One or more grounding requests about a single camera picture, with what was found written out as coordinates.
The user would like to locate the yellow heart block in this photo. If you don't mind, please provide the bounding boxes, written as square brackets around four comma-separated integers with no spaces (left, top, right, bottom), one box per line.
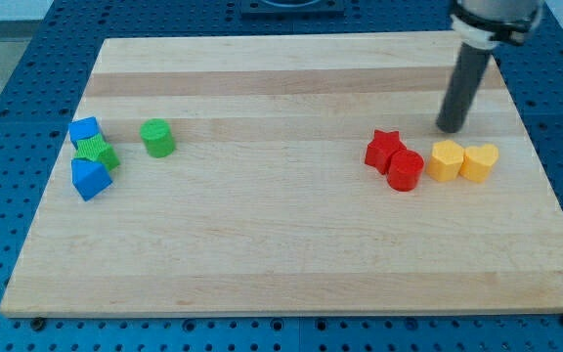
[459,144,499,183]

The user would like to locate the red star block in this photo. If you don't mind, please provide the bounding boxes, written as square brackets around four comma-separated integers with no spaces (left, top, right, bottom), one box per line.
[365,130,407,175]

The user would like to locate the red cylinder block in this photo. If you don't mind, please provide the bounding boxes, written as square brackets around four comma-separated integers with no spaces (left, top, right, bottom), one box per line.
[387,150,424,192]

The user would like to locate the green cylinder block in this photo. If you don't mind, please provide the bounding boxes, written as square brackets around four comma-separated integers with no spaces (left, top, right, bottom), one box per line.
[139,118,176,158]

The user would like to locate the yellow hexagon block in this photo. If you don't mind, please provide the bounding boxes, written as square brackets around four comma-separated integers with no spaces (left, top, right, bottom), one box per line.
[426,140,464,182]

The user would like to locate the green star block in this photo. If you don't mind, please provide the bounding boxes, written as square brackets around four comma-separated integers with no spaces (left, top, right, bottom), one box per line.
[74,134,120,171]

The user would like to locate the blue triangular prism block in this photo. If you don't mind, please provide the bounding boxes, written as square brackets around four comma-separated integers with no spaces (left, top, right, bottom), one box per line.
[71,158,112,201]

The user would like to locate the blue cube block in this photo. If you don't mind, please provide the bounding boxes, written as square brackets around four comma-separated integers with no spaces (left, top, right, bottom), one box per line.
[68,116,103,150]

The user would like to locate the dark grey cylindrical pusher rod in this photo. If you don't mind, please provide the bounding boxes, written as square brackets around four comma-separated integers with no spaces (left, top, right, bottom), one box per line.
[436,43,492,134]

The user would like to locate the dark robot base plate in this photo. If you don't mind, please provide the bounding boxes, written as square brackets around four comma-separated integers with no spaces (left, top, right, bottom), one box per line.
[237,0,345,17]

